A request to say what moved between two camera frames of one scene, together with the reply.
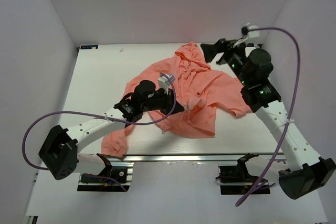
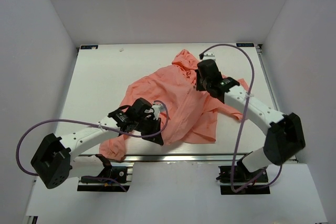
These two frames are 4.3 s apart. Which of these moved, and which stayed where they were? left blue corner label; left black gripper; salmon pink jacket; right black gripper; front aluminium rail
Moved: right black gripper; left black gripper; salmon pink jacket
Stayed: front aluminium rail; left blue corner label
